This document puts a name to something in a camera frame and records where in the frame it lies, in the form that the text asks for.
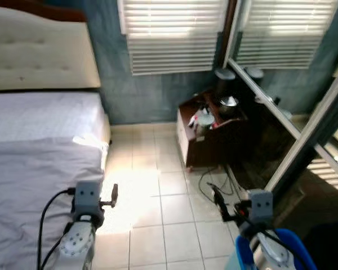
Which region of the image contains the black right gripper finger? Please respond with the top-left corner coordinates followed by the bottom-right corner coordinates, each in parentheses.
top-left (211, 184), bottom-right (237, 221)

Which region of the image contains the blue plastic container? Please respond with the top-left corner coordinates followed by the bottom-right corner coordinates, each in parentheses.
top-left (225, 228), bottom-right (317, 270)

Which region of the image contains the mirrored wardrobe sliding door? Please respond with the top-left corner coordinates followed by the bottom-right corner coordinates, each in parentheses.
top-left (264, 66), bottom-right (338, 237)
top-left (223, 0), bottom-right (338, 141)

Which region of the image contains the white and red jar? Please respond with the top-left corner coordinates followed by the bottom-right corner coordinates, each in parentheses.
top-left (194, 110), bottom-right (215, 133)

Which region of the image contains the grey lilac bed sheet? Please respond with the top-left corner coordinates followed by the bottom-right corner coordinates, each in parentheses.
top-left (0, 135), bottom-right (110, 270)

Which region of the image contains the silver metal bowl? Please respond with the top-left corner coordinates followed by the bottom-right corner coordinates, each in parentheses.
top-left (220, 96), bottom-right (240, 116)

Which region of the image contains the white textured mattress cover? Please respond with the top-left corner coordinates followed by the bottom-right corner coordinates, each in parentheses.
top-left (0, 92), bottom-right (110, 144)

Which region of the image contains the black cylinder device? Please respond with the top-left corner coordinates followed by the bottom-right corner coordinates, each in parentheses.
top-left (216, 67), bottom-right (235, 99)

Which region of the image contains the cream tufted headboard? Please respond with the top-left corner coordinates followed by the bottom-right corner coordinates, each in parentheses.
top-left (0, 6), bottom-right (102, 93)

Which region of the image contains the white window blind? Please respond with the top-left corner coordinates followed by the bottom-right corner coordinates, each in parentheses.
top-left (118, 0), bottom-right (229, 77)

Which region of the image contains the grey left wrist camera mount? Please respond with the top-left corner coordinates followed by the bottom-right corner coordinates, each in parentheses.
top-left (72, 181), bottom-right (105, 223)

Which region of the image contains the black floor cable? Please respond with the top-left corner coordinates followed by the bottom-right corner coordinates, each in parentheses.
top-left (198, 166), bottom-right (243, 203)

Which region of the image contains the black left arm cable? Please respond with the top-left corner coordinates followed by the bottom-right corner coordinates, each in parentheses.
top-left (36, 188), bottom-right (77, 270)

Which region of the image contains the brown wooden headboard frame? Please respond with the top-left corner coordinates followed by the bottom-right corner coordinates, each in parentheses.
top-left (0, 0), bottom-right (88, 23)

